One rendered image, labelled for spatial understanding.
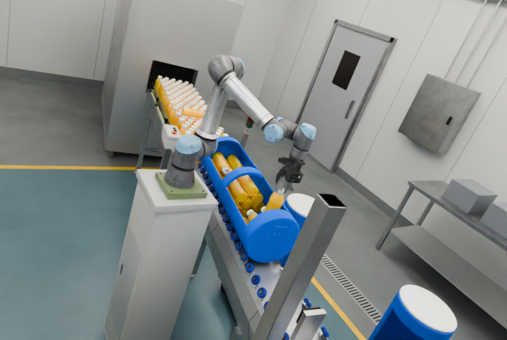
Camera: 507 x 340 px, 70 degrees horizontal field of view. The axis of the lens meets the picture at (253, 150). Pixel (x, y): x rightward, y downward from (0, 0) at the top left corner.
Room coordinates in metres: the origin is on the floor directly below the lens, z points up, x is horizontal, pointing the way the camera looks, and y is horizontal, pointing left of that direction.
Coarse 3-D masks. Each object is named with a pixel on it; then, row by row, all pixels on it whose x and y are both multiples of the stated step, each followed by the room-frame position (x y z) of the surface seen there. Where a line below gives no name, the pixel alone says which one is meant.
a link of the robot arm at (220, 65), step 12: (216, 60) 1.57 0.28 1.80; (228, 60) 1.60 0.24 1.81; (216, 72) 1.53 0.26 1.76; (228, 72) 1.53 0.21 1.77; (228, 84) 1.52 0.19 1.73; (240, 84) 1.52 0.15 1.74; (240, 96) 1.49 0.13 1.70; (252, 96) 1.50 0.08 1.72; (252, 108) 1.47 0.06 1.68; (264, 108) 1.49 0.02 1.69; (264, 120) 1.45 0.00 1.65; (276, 120) 1.48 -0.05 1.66; (264, 132) 1.42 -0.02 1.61; (276, 132) 1.41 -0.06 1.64
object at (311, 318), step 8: (304, 312) 1.10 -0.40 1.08; (312, 312) 1.12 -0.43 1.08; (320, 312) 1.13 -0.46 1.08; (304, 320) 1.09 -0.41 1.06; (312, 320) 1.11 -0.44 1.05; (320, 320) 1.13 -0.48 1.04; (296, 328) 1.10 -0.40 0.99; (304, 328) 1.10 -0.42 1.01; (312, 328) 1.12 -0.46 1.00; (296, 336) 1.09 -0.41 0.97; (304, 336) 1.11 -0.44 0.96; (312, 336) 1.13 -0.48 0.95
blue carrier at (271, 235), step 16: (224, 144) 2.22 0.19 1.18; (208, 160) 2.04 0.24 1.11; (240, 160) 2.28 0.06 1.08; (240, 176) 1.79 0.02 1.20; (256, 176) 2.04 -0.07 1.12; (224, 192) 1.74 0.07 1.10; (272, 192) 1.80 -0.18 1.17; (240, 224) 1.50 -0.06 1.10; (256, 224) 1.44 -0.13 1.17; (272, 224) 1.45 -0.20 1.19; (288, 224) 1.50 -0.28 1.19; (256, 240) 1.43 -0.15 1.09; (272, 240) 1.47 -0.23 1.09; (288, 240) 1.52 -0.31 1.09; (256, 256) 1.44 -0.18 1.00; (272, 256) 1.49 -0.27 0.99
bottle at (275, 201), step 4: (272, 196) 1.56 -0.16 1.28; (276, 196) 1.55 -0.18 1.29; (280, 196) 1.55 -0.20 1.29; (272, 200) 1.55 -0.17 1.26; (276, 200) 1.54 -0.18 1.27; (280, 200) 1.55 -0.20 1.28; (268, 204) 1.56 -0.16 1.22; (272, 204) 1.54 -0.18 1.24; (276, 204) 1.54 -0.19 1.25; (280, 204) 1.55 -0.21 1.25; (268, 208) 1.55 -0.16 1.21; (272, 208) 1.54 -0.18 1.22; (276, 208) 1.54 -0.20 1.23; (280, 208) 1.56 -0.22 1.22
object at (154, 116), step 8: (152, 96) 3.46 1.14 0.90; (152, 104) 3.33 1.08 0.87; (152, 112) 3.26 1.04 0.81; (160, 112) 3.10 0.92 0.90; (152, 120) 3.19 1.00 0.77; (160, 120) 2.94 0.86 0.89; (160, 128) 2.88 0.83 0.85; (144, 136) 3.44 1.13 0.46; (160, 136) 2.82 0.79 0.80; (144, 144) 3.44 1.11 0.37; (160, 144) 2.77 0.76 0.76; (160, 152) 3.54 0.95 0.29; (136, 168) 3.45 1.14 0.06
